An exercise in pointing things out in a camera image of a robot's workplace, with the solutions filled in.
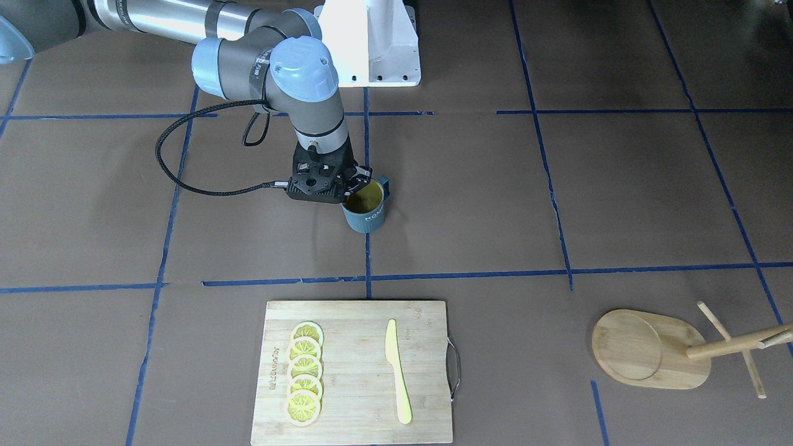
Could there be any yellow plastic knife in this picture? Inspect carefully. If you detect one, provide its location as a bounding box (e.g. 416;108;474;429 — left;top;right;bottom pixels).
385;318;413;424

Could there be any wooden cutting board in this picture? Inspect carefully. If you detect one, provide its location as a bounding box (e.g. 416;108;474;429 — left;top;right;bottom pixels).
250;300;453;445

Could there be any dark green mug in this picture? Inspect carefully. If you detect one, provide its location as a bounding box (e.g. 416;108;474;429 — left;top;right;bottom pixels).
341;175;390;234

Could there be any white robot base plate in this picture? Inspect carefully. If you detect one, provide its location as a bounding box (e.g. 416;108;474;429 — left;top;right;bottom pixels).
313;1;422;88

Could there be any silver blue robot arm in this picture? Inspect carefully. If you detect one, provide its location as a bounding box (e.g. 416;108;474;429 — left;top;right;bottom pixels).
1;1;372;204

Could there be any wooden cup storage rack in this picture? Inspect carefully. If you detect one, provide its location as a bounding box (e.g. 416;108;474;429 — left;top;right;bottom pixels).
591;301;791;399

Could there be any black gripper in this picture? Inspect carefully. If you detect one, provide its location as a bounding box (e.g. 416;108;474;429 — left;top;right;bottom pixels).
286;144;373;204

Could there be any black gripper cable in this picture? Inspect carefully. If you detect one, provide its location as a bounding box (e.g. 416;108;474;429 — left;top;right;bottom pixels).
155;102;290;197

